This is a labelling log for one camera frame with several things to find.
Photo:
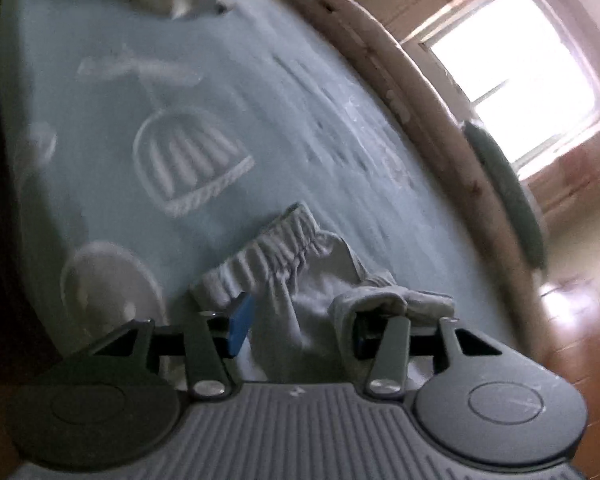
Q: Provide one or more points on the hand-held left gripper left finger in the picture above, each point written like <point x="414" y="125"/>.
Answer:
<point x="241" y="327"/>

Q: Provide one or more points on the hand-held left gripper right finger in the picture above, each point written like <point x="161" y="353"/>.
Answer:
<point x="364" y="340"/>

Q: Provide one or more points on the grey sweatpants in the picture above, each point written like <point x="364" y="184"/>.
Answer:
<point x="300" y="310"/>

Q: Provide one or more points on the green pillow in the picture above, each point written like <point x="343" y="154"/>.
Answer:
<point x="510" y="200"/>

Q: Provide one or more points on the teal floral bed sheet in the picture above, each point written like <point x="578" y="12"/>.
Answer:
<point x="280" y="110"/>

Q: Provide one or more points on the folded beige floral quilt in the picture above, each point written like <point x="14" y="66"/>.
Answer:
<point x="430" y="120"/>

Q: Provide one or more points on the window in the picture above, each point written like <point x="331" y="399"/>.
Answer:
<point x="520" y="60"/>

